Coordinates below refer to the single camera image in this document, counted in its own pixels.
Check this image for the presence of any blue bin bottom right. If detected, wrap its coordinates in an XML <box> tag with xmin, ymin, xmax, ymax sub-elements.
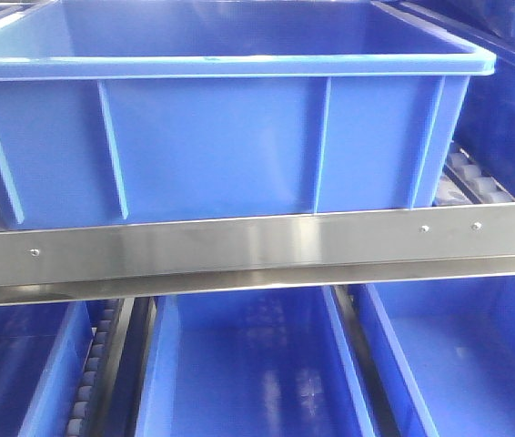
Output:
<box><xmin>348</xmin><ymin>276</ymin><xmax>515</xmax><ymax>436</ymax></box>

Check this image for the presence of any blue bin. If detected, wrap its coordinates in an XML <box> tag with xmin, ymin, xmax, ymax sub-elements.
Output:
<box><xmin>136</xmin><ymin>286</ymin><xmax>375</xmax><ymax>436</ymax></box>
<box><xmin>0</xmin><ymin>302</ymin><xmax>93</xmax><ymax>436</ymax></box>
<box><xmin>348</xmin><ymin>276</ymin><xmax>515</xmax><ymax>436</ymax></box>
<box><xmin>396</xmin><ymin>1</ymin><xmax>515</xmax><ymax>198</ymax></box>

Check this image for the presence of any right shelf roller track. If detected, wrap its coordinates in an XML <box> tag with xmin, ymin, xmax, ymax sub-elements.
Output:
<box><xmin>433</xmin><ymin>142</ymin><xmax>515</xmax><ymax>207</ymax></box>

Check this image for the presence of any blue bin bottom centre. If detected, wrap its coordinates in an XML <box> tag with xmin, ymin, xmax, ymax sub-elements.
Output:
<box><xmin>136</xmin><ymin>286</ymin><xmax>375</xmax><ymax>436</ymax></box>

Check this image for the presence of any blue bin behind right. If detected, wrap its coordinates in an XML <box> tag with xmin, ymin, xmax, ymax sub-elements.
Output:
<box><xmin>396</xmin><ymin>1</ymin><xmax>515</xmax><ymax>198</ymax></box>

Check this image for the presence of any steel lower shelf rail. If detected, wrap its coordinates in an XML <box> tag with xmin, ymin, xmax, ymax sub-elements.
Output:
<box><xmin>0</xmin><ymin>203</ymin><xmax>515</xmax><ymax>305</ymax></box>

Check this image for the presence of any lower left roller track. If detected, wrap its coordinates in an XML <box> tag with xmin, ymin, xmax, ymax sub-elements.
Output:
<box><xmin>65</xmin><ymin>300</ymin><xmax>132</xmax><ymax>436</ymax></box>

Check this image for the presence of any large blue target box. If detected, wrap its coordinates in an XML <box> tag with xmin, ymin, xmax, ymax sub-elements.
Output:
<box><xmin>0</xmin><ymin>1</ymin><xmax>495</xmax><ymax>229</ymax></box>

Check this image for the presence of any blue bin bottom left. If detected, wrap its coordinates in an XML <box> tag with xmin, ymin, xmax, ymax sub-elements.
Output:
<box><xmin>0</xmin><ymin>302</ymin><xmax>93</xmax><ymax>436</ymax></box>

